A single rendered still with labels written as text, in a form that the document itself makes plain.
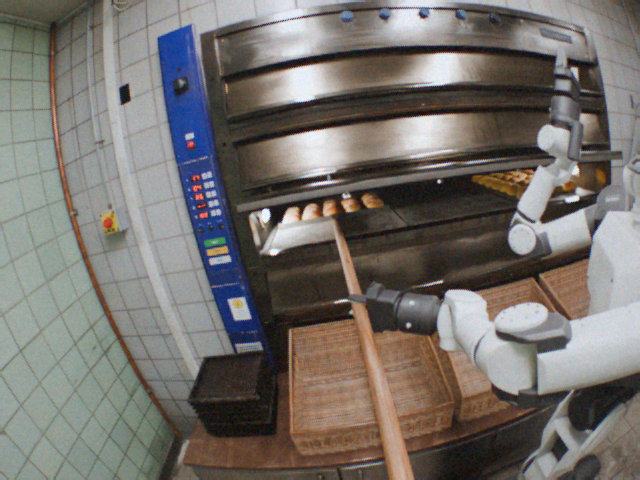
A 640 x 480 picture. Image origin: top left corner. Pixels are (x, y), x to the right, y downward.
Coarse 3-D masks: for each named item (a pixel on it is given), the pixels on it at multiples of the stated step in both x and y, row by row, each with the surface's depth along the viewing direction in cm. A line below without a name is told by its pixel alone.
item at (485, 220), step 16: (512, 208) 122; (560, 208) 117; (432, 224) 122; (448, 224) 120; (464, 224) 120; (480, 224) 120; (336, 240) 125; (352, 240) 122; (368, 240) 121; (384, 240) 121; (400, 240) 121; (272, 256) 123; (288, 256) 123; (304, 256) 123
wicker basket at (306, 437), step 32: (352, 320) 128; (320, 352) 129; (352, 352) 129; (384, 352) 129; (416, 352) 128; (320, 384) 129; (352, 384) 126; (416, 384) 117; (448, 384) 94; (320, 416) 111; (352, 416) 108; (416, 416) 88; (448, 416) 93; (320, 448) 92; (352, 448) 92
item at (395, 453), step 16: (336, 224) 135; (352, 272) 88; (352, 288) 79; (352, 304) 73; (368, 320) 65; (368, 336) 59; (368, 352) 54; (368, 368) 51; (384, 384) 46; (384, 400) 43; (384, 416) 40; (384, 432) 37; (400, 432) 37; (384, 448) 35; (400, 448) 34; (400, 464) 31
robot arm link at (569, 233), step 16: (544, 224) 67; (560, 224) 60; (576, 224) 56; (512, 240) 69; (528, 240) 66; (544, 240) 63; (560, 240) 60; (576, 240) 57; (528, 256) 67; (544, 256) 64
